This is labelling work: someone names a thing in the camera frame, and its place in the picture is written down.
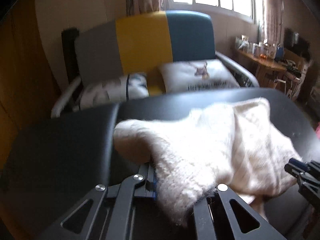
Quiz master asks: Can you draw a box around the white fluffy knit sweater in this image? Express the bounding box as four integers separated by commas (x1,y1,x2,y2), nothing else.
113,98,300,225

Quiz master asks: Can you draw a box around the wooden side table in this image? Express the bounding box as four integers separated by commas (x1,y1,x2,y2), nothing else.
236,49,301,100

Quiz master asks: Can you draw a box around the white blue triangle pillow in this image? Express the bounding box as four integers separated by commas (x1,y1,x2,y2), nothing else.
78,73,149,110

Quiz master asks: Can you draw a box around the white deer print pillow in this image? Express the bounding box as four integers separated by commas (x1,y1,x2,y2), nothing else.
159,59,240,93

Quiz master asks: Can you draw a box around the grey yellow blue sofa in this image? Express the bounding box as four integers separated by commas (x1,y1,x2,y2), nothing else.
51,10,259,118

